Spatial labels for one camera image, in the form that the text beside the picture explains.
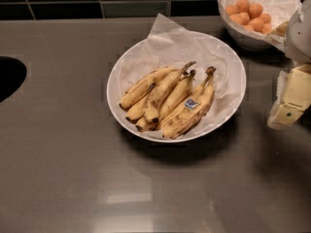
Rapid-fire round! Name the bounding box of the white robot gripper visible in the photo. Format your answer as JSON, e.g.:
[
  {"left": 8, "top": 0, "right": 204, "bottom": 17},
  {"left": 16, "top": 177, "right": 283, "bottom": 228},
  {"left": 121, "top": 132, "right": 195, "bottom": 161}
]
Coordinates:
[{"left": 267, "top": 0, "right": 311, "bottom": 130}]

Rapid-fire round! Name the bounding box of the spotted banana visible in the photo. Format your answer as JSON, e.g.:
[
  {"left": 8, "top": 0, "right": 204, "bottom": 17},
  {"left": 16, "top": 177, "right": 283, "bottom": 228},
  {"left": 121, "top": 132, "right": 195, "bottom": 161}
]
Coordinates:
[
  {"left": 159, "top": 69, "right": 196, "bottom": 119},
  {"left": 143, "top": 61, "right": 195, "bottom": 121},
  {"left": 119, "top": 66, "right": 176, "bottom": 111}
]

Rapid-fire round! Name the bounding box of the banana with blue sticker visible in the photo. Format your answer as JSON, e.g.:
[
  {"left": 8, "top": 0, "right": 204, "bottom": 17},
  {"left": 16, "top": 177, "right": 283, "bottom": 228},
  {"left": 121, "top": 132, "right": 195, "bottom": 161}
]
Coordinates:
[{"left": 158, "top": 67, "right": 216, "bottom": 139}]

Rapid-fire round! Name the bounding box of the large white bowl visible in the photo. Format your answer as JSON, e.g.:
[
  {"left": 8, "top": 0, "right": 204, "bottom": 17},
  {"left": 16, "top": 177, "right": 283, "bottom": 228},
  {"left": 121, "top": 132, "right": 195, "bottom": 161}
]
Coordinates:
[{"left": 106, "top": 31, "right": 248, "bottom": 144}]

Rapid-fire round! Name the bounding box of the white paper liner in bowl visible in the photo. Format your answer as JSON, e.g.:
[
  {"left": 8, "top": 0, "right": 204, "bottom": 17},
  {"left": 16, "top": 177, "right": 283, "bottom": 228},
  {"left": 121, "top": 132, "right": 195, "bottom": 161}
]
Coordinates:
[{"left": 119, "top": 13, "right": 243, "bottom": 138}]

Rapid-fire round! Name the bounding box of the small banana bottom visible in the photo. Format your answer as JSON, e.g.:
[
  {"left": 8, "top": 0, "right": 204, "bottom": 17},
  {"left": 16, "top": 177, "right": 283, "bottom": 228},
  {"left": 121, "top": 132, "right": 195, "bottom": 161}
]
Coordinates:
[{"left": 135, "top": 116, "right": 158, "bottom": 132}]

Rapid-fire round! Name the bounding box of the small banana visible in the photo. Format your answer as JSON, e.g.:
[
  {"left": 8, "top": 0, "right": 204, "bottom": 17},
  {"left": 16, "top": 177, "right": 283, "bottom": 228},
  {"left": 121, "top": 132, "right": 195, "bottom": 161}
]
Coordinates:
[
  {"left": 135, "top": 116, "right": 158, "bottom": 132},
  {"left": 125, "top": 96, "right": 147, "bottom": 123}
]

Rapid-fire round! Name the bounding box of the small banana lower left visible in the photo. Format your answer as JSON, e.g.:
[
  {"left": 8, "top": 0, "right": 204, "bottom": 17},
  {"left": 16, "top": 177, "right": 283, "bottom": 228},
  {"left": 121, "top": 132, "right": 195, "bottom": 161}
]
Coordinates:
[{"left": 125, "top": 96, "right": 147, "bottom": 123}]

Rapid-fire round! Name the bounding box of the orange fruit lower centre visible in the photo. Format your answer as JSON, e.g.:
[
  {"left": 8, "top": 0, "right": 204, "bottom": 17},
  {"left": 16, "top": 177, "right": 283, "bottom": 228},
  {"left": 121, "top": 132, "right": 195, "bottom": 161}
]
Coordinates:
[{"left": 249, "top": 17, "right": 264, "bottom": 32}]

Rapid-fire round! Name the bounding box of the orange fruit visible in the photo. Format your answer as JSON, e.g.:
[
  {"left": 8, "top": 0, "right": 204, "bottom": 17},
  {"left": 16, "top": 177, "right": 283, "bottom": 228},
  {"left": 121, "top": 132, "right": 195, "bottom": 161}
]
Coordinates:
[
  {"left": 259, "top": 13, "right": 271, "bottom": 23},
  {"left": 230, "top": 13, "right": 250, "bottom": 25},
  {"left": 235, "top": 0, "right": 250, "bottom": 13},
  {"left": 248, "top": 3, "right": 263, "bottom": 18},
  {"left": 249, "top": 17, "right": 264, "bottom": 32},
  {"left": 225, "top": 5, "right": 238, "bottom": 16}
]

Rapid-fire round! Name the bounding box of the orange fruit middle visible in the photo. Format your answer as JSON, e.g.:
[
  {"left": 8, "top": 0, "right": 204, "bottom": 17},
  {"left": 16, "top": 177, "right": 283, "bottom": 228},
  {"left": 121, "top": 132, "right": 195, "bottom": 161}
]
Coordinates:
[{"left": 230, "top": 13, "right": 250, "bottom": 25}]

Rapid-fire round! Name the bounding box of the orange fruit top right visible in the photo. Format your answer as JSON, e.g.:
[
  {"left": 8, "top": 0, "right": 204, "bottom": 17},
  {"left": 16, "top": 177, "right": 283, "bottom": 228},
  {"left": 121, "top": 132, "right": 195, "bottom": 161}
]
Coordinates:
[{"left": 248, "top": 3, "right": 263, "bottom": 18}]

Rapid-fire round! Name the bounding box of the orange fruit top centre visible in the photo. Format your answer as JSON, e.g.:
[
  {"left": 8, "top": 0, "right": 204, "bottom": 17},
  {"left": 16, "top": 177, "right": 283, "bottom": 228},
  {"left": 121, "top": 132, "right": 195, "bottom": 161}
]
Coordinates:
[{"left": 235, "top": 0, "right": 250, "bottom": 13}]

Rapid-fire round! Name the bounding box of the orange fruit top left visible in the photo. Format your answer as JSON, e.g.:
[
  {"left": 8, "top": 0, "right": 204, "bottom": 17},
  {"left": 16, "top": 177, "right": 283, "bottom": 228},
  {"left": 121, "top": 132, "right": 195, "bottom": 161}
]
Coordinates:
[{"left": 225, "top": 5, "right": 238, "bottom": 16}]

